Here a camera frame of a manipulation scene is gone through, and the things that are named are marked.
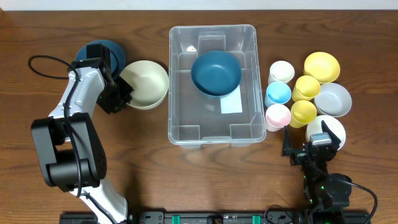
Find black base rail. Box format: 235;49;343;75
58;210;373;224

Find white small bowl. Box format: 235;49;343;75
305;115;346;150

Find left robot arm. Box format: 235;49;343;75
31;56;132;223

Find left black cable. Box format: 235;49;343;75
27;55;118;224

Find yellow small bowl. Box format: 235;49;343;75
303;52;341;84

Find dark blue bowl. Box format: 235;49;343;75
191;50;242;98
75;40;126;80

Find cream large bowl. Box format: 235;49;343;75
120;60;169;110

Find yellow cup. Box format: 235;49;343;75
292;75;321;102
289;100;317;128

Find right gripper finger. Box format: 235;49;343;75
321;120;341;146
282;126;292;156

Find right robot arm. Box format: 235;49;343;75
281;121;352;210

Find cream white cup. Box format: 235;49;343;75
268;60;295;84

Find grey small bowl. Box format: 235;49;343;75
314;83;352;117

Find pink cup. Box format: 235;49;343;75
265;104;291;132

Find light blue cup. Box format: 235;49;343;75
264;82;292;108

